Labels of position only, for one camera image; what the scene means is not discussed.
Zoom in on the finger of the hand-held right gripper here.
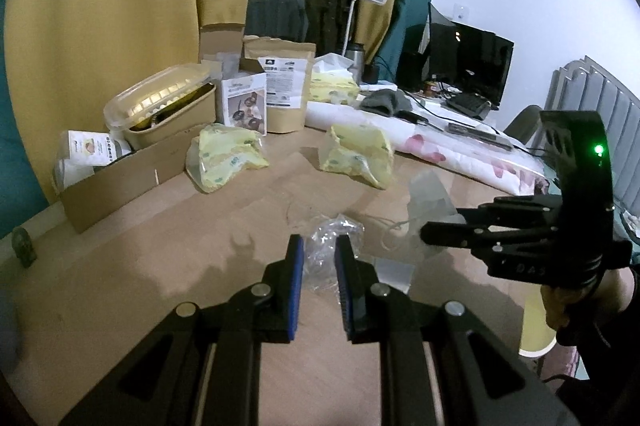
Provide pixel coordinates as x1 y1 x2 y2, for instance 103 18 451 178
420 220 564 257
456 194 566 227

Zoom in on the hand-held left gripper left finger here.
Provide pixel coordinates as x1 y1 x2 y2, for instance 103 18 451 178
57 233 306 426

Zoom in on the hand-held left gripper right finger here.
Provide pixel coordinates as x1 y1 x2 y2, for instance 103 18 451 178
334 235 581 426

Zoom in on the small clear plastic wrap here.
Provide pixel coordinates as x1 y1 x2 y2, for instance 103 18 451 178
304 215 367 293

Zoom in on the white plastic bucket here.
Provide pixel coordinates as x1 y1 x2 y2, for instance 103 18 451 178
520 293 557 357

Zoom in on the person's right forearm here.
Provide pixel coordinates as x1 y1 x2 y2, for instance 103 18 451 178
552 301 640 387

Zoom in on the person's right hand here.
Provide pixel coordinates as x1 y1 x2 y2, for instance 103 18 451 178
544 265 640 332

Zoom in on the clear plastic film scrap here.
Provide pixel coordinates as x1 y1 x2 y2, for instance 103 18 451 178
407 171 458 227

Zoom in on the white paper tag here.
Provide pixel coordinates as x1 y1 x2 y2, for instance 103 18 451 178
375 258 416 288

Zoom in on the floral white tablecloth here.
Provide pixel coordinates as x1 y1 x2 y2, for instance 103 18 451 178
305 100 549 197

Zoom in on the black smartphone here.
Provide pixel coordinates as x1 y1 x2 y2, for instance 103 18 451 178
447 122 514 151

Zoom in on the grey chair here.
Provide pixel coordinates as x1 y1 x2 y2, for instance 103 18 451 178
502 104 549 147

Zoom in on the black keyboard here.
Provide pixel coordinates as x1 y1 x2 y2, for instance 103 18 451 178
446 92 494 119

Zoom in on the yellow printed plastic wrapper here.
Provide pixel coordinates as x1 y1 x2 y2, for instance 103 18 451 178
320 123 396 191
186 123 271 195

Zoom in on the grey knitted cloth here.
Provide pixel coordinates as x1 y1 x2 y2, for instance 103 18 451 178
359 88 414 115

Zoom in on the black computer monitor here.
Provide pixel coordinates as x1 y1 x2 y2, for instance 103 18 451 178
428 3 515 105

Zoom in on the black desktop speaker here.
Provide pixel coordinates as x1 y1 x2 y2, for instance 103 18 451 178
400 26 431 82

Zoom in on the white printed carton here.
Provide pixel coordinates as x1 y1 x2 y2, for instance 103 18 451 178
221 73 269 137

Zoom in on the yellow tissue pack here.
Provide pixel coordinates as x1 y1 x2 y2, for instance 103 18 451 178
310 53 361 104

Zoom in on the kraft paper pouch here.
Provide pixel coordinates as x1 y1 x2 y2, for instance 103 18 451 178
243 36 316 135

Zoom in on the open cardboard box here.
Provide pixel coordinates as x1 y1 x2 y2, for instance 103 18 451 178
52 121 211 235

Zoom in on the steel thermos flask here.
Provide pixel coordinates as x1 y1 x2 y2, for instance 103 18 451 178
347 43 366 77

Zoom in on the kraft food container clear lid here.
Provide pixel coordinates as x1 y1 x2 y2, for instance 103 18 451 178
103 63 217 152

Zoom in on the white packet with label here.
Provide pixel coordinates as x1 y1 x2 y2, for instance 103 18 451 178
52 131 134 193

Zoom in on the small dark green figurine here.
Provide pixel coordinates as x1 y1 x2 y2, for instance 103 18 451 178
11 228 37 267

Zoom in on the wide teal curtain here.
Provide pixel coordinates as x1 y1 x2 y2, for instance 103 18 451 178
0 0 57 237

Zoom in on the thin white string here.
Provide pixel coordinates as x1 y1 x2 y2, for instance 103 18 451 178
369 216 417 249

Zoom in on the grey wall radiator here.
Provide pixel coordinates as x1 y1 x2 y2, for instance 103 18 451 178
542 56 640 227

